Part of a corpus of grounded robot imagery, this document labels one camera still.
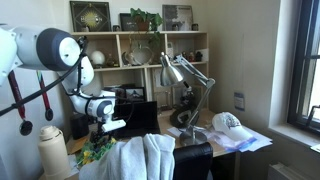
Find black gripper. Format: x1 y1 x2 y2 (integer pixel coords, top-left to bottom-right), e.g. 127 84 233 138
89 124 114 148

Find green yellow blue fleece toy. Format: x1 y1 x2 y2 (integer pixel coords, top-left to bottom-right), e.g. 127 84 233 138
75 136 118 168

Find black speaker box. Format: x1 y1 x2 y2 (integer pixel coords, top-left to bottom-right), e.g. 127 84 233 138
70 113 90 141

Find white towel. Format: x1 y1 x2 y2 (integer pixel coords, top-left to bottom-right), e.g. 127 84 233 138
78 133 177 180

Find black laptop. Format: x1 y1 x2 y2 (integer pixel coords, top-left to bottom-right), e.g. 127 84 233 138
113 100 162 140

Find cream water bottle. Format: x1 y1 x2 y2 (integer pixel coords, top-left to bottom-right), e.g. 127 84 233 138
37 125 72 180

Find black framed mountain photo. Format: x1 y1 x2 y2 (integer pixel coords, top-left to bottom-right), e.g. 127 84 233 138
124 87 147 103

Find medal on striped ribbon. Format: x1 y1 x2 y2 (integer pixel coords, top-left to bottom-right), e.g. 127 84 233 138
35 70 55 122

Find white paper with serrated edge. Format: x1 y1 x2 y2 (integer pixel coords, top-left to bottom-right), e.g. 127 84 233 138
166 125 188 138

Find medal on red ribbon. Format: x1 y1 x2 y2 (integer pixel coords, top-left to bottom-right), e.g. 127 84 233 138
7 70 34 137

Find white globe ornament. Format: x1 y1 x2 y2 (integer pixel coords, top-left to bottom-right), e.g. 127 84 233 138
89 49 107 67

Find black office chair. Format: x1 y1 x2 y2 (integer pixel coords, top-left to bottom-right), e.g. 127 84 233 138
173 142 214 180

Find clear glass bowl ornament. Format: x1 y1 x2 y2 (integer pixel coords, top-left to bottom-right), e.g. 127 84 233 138
121 46 158 66

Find silver desk lamp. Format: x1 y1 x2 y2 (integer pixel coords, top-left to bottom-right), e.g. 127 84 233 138
159 51 217 147

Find black microscope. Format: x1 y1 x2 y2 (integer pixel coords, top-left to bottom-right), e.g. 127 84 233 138
179 81 197 111

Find wooden shelf unit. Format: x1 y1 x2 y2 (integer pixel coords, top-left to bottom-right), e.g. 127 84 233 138
70 30 210 112

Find small black framed picture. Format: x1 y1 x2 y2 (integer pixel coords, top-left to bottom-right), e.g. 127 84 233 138
119 12 140 32

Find small dark figurines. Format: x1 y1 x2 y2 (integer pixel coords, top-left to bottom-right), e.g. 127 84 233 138
181 49 204 63

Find potted green plant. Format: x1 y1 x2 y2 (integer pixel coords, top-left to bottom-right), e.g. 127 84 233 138
129 7 164 48

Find dark gold framed picture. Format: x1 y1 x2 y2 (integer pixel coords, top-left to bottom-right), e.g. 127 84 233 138
69 0 112 33

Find white printed baseball cap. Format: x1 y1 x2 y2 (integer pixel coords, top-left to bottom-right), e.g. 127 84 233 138
211 111 254 142

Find grey framed picture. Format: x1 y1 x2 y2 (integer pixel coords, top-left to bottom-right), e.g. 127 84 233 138
161 4 194 32

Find pile of white papers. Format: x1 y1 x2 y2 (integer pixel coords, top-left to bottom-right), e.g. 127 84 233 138
202 124 274 154

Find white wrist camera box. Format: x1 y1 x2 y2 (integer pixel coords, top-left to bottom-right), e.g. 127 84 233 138
100 118 128 134

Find metal frame desk toy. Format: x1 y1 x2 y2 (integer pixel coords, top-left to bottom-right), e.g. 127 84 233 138
155 89 175 111

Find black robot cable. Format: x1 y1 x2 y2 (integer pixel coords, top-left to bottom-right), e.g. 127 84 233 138
0 35 89 118

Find black window frame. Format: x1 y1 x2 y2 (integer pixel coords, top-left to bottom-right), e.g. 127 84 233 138
287 0 320 136

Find black window handle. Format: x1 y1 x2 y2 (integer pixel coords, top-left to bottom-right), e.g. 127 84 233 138
306 104 320 127

